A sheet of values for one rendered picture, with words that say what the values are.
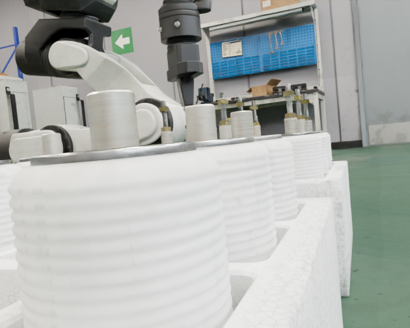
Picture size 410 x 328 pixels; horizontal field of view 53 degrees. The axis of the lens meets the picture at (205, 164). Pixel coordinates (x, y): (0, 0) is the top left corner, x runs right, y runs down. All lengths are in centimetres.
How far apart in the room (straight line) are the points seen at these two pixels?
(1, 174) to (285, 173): 25
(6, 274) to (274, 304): 20
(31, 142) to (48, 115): 219
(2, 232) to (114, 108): 24
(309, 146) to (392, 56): 523
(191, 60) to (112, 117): 70
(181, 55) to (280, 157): 53
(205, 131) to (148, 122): 83
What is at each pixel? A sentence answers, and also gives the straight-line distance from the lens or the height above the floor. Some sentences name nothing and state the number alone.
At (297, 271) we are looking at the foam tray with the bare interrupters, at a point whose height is 18.
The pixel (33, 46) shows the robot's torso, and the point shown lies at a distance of 143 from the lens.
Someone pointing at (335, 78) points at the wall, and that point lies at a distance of 590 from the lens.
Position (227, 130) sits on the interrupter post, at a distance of 74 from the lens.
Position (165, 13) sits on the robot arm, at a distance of 91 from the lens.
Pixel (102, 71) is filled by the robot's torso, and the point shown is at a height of 48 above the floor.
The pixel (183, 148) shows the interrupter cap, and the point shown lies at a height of 25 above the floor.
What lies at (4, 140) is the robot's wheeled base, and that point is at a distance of 150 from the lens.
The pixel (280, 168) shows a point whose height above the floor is 22.
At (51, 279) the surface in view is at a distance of 17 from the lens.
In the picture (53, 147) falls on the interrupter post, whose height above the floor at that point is 26.
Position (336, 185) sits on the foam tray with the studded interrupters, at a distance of 65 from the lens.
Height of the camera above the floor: 25
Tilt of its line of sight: 3 degrees down
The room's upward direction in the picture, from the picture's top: 5 degrees counter-clockwise
